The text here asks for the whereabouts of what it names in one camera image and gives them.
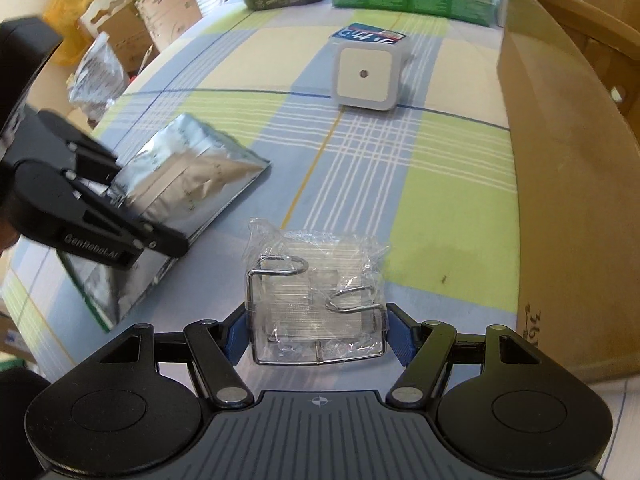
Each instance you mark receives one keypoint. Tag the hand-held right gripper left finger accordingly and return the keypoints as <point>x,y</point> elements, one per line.
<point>239,336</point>

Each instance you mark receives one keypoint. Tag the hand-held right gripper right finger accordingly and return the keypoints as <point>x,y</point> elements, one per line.
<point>401,336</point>

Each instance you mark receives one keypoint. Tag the crumpled silver plastic bag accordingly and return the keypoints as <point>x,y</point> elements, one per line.
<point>97,77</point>

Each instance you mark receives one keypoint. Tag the yellow plastic bag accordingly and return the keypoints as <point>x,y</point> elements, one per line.
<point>70,15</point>

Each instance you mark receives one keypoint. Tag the plaid cloth-covered desktop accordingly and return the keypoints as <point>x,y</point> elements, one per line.
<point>440,170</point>

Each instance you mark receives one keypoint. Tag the blue white small packet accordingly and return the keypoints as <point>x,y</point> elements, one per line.
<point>367,34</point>

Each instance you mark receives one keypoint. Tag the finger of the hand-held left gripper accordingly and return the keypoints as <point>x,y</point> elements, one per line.
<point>150,242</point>
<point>95,162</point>

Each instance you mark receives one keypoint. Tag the silver foil bag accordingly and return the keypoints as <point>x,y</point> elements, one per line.
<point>195,175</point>

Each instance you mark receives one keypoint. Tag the printed kraft card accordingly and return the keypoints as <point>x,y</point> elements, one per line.
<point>170,10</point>

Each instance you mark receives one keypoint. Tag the white square night light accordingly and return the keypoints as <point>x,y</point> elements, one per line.
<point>365,75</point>

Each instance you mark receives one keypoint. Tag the large brown cardboard box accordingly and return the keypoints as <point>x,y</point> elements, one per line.
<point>565,185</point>

